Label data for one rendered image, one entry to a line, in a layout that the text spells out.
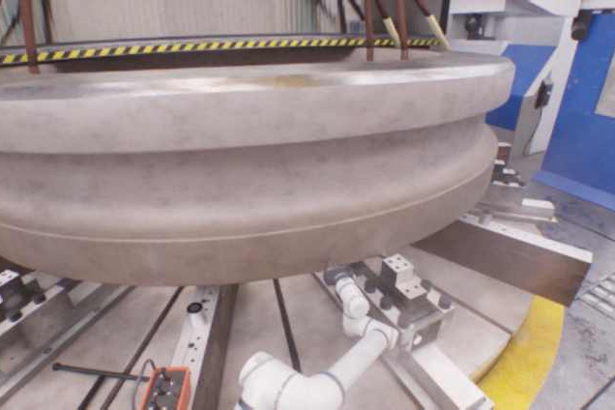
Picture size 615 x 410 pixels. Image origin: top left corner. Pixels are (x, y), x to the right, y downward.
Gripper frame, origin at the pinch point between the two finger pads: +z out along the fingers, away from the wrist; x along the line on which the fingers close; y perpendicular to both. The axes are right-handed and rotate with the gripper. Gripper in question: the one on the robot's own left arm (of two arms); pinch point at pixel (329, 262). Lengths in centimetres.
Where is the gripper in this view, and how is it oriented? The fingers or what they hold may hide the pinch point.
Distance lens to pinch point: 161.5
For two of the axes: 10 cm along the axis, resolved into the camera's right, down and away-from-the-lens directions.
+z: -3.2, -4.3, 8.4
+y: -0.1, -8.9, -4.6
